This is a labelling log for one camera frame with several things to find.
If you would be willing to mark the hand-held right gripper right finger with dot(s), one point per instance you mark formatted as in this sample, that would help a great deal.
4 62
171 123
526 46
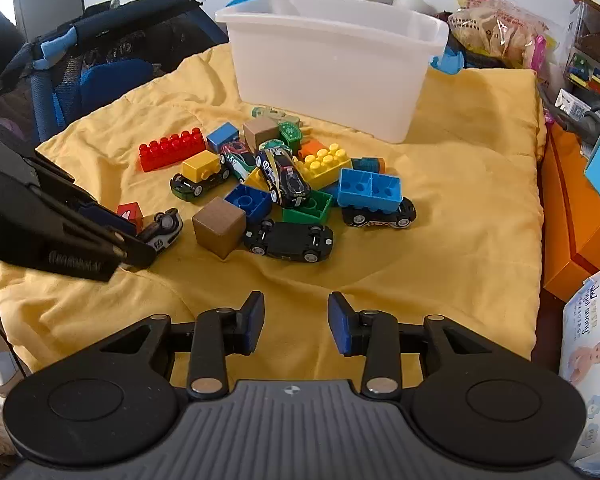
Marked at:
341 326

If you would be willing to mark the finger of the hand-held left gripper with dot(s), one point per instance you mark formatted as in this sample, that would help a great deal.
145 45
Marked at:
137 255
105 217

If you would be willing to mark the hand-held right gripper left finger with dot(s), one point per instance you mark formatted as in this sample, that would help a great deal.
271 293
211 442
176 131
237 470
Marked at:
254 321

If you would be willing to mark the red printed cube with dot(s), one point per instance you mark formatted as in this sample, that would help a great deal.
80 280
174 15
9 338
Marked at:
130 212

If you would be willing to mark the silver toy car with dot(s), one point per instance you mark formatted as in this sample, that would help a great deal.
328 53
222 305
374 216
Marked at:
162 227

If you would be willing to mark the green black toy car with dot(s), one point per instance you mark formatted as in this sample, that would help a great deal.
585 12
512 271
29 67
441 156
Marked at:
190 190

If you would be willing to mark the brown wooden cube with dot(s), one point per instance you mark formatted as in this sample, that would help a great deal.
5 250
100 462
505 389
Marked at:
260 134
220 227

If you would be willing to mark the long red toy brick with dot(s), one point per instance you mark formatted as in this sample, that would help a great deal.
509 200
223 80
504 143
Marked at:
172 152

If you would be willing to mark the hollow blue toy brick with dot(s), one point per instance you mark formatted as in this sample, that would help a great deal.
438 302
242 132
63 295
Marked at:
245 202

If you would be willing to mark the green toy brick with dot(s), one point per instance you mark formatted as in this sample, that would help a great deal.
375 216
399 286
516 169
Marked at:
310 211

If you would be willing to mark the pink and teal toy car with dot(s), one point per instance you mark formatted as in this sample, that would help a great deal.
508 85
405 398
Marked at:
237 161

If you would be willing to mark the large blue toy brick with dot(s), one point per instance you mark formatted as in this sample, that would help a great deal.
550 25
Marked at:
370 190

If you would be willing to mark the small blue toy block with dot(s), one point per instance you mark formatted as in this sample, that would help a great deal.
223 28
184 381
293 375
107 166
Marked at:
223 137

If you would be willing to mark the black toy race car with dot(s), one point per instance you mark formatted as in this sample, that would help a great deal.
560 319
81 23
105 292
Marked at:
282 180

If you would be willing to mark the large yellow toy brick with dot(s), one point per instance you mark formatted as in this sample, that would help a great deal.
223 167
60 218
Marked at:
325 167

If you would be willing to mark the teal orange toy cylinder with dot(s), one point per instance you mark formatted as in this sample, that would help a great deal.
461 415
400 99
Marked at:
367 165

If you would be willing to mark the white plastic bin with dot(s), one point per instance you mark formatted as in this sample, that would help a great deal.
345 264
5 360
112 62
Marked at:
330 75

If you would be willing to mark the dark blue fabric bag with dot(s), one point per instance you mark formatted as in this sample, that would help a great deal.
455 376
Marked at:
105 75

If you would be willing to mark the yellow blanket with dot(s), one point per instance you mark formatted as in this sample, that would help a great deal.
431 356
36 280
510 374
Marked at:
455 210

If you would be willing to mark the orange toy block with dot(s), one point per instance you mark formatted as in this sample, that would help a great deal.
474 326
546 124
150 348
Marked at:
307 149

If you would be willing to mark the green printed toy block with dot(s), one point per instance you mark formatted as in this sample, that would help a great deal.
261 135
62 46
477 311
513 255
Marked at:
290 136

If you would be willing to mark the pale green toy car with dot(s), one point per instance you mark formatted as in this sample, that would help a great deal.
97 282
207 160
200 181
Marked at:
275 114

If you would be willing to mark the orange box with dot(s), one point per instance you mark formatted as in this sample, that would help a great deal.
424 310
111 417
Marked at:
570 220

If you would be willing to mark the baby wipes pack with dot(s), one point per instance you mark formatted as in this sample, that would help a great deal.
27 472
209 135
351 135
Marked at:
592 360

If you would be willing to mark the small white box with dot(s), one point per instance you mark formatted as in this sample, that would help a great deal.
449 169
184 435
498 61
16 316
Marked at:
572 105

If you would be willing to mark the white round object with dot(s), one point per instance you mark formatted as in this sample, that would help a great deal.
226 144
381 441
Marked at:
412 0

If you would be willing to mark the pink plastic packet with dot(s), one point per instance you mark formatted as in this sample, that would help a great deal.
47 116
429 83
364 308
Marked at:
540 57

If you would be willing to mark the clear snack bag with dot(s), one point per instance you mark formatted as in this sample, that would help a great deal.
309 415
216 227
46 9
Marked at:
500 30

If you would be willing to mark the clear toy container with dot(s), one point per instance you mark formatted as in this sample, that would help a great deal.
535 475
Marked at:
592 50

